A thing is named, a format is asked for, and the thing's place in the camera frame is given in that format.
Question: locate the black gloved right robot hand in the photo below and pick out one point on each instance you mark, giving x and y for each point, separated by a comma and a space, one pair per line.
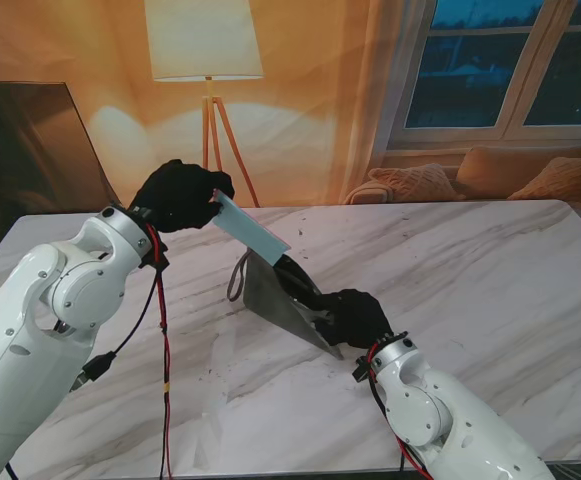
357, 317

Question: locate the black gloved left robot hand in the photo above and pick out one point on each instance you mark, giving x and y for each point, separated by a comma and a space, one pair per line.
180, 200

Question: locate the grey felt storage pouch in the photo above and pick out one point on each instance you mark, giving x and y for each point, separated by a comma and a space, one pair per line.
275, 300

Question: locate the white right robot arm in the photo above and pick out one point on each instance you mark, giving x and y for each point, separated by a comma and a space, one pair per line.
450, 415

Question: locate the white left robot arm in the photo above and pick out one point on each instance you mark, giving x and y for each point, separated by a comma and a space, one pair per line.
45, 310

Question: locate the beige cushioned armrest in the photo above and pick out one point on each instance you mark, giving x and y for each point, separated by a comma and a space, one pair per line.
360, 192

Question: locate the knitted cushion beside armrest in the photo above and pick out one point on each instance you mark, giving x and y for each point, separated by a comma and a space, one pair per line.
415, 181

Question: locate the floor lamp with wooden tripod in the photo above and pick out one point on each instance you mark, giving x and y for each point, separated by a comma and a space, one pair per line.
205, 45

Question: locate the dark flat screen television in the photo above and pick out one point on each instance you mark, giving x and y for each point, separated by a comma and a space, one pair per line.
30, 150

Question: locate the tan sofa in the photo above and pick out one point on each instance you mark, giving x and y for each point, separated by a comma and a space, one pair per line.
500, 170

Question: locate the cream curtain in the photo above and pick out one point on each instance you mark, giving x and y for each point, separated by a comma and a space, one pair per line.
385, 100

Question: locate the knitted cushion on sofa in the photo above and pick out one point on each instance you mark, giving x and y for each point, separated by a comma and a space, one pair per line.
562, 176

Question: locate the white framed window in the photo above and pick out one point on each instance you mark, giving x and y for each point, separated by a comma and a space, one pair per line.
470, 75

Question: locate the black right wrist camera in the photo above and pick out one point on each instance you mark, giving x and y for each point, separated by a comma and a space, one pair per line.
361, 371

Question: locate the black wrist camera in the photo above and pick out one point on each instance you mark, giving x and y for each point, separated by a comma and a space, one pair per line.
361, 371
156, 257

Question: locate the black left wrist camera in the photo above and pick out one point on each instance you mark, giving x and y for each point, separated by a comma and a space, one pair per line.
156, 257

